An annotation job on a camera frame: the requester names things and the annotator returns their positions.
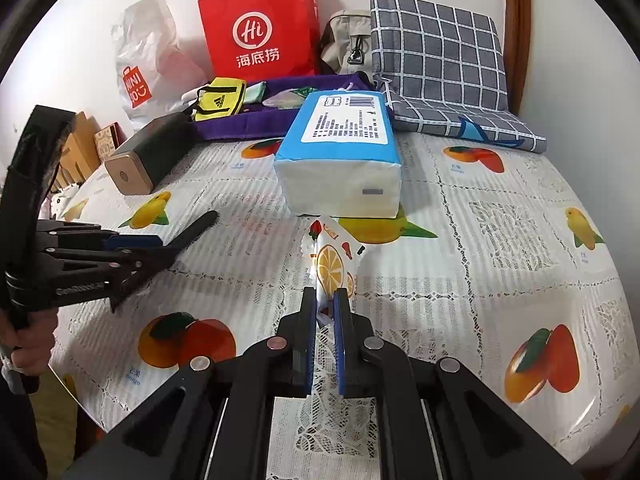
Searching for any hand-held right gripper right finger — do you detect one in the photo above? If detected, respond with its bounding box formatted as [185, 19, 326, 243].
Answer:
[334, 288, 583, 480]

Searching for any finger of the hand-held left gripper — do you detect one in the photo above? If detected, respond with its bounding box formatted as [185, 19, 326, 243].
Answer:
[37, 220, 165, 253]
[106, 209, 220, 313]

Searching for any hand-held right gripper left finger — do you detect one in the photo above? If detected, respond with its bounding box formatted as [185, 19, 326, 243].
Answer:
[65, 288, 319, 480]

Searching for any fruit print wipe packet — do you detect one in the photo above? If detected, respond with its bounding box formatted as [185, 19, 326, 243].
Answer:
[300, 215, 368, 326]

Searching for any purple fabric storage tray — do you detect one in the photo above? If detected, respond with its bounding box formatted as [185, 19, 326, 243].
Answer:
[187, 74, 396, 142]

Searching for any yellow pouch with black strap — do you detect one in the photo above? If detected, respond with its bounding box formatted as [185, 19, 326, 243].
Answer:
[194, 77, 247, 122]

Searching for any clear plastic bag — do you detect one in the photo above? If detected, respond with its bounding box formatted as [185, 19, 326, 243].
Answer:
[261, 91, 303, 110]

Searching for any person's left forearm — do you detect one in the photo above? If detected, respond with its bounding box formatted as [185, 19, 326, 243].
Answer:
[0, 367, 48, 478]

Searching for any person's left hand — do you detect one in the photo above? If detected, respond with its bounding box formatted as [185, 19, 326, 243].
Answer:
[0, 307, 58, 378]

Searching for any white cloth with black flowers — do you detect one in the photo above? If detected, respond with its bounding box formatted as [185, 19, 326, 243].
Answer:
[45, 182, 81, 221]

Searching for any dark box with tan end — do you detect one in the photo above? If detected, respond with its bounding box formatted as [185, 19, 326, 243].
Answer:
[104, 112, 193, 195]

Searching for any patterned book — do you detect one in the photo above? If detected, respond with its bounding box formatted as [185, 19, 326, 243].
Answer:
[94, 122, 126, 161]

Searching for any wooden nightstand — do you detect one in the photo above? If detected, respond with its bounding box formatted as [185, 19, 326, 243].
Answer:
[52, 110, 101, 191]

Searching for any fruit print tablecloth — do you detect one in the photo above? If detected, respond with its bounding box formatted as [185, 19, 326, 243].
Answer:
[50, 132, 633, 480]

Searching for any blue tissue pack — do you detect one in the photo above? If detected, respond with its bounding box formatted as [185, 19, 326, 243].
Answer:
[272, 91, 405, 219]

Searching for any white plastic shopping bag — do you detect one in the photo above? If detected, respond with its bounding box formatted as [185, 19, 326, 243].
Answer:
[111, 0, 213, 133]

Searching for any red paper bag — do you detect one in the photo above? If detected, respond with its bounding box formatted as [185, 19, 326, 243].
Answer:
[197, 0, 321, 86]

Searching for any grey backpack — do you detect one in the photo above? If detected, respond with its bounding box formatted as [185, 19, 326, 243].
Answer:
[320, 9, 373, 81]

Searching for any grey plaid cushion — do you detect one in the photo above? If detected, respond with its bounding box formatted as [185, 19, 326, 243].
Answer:
[369, 0, 548, 155]

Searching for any brown wooden door frame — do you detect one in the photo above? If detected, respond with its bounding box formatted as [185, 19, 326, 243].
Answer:
[502, 0, 532, 116]

